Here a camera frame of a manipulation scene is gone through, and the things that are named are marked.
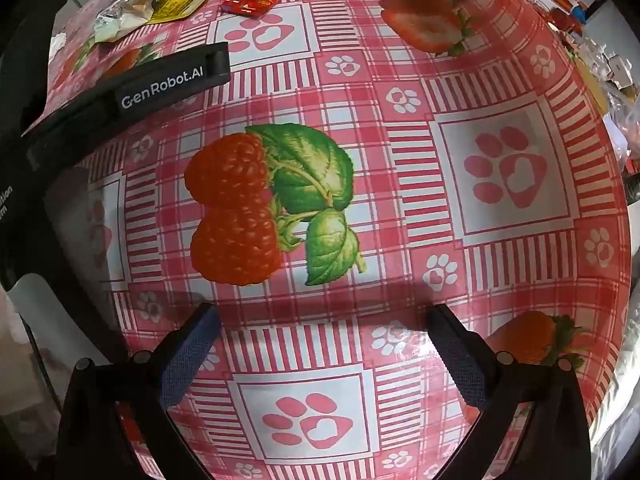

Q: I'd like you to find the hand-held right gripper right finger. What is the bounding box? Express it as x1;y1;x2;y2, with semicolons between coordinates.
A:
424;303;594;480

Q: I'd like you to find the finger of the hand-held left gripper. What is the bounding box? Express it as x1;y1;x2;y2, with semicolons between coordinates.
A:
21;42;231;168

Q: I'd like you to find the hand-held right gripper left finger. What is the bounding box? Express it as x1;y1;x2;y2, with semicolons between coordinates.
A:
56;302;221;480

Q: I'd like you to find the cream white snack packet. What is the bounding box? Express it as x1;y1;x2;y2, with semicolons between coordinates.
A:
94;0;168;44

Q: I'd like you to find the white crumpled cloth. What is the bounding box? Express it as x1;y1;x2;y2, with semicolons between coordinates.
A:
590;305;640;466

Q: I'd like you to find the pink checked fruit-print tablecloth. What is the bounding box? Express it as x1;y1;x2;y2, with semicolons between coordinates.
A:
22;0;632;480

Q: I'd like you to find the white box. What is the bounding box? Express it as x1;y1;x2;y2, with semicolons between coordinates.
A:
602;54;635;83

